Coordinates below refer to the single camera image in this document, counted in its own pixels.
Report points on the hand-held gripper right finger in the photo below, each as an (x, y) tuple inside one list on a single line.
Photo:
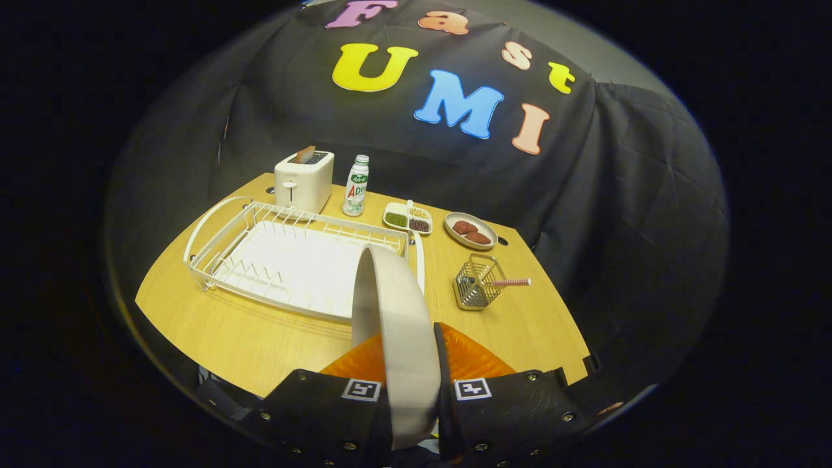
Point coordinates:
[(507, 416)]

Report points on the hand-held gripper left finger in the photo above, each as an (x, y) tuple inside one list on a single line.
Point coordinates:
[(325, 416)]

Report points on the beige round plate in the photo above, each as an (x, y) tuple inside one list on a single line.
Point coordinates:
[(403, 338)]

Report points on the grey shallow dish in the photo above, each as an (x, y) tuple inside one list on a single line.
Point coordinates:
[(455, 237)]

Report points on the white divided condiment dish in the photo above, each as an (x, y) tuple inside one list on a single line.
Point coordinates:
[(398, 219)]

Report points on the reddish brown meat patty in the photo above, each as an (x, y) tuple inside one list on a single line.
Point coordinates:
[(478, 238), (465, 227)]

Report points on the white drink bottle green label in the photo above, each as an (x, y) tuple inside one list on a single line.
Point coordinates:
[(355, 188)]

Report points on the white toaster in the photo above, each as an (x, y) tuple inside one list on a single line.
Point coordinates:
[(302, 185)]

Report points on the black backdrop cloth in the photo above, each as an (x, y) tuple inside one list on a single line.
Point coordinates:
[(617, 195)]

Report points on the brown toast slice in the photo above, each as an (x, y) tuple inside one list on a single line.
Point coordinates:
[(305, 155)]

